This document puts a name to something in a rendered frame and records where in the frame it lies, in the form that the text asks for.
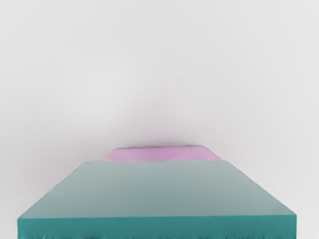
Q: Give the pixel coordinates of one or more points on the teal block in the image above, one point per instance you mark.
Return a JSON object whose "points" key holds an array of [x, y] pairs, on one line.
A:
{"points": [[157, 194]]}

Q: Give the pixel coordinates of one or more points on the pink block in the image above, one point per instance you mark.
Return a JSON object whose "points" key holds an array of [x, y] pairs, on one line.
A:
{"points": [[162, 154]]}

